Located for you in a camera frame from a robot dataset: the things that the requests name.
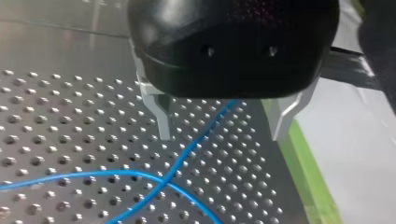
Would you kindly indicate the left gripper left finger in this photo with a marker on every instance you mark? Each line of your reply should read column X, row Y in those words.
column 157, row 107

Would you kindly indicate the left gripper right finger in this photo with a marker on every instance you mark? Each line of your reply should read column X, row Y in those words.
column 285, row 115

